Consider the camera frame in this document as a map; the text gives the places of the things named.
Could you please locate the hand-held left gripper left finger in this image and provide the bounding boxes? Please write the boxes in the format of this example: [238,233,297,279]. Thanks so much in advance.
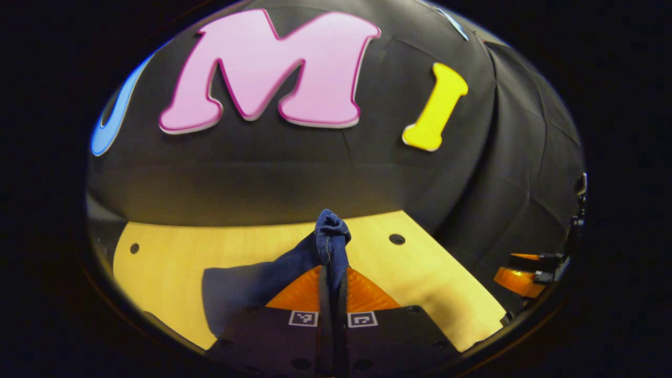
[207,265,332,375]

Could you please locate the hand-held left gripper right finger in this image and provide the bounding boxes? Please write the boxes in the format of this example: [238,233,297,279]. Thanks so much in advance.
[336,267,459,375]

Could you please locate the blue jeans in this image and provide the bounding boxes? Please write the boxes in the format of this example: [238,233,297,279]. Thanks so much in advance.
[201,209,352,339]

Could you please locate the black backdrop cloth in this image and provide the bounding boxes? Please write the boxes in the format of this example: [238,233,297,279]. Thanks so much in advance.
[87,0,586,316]

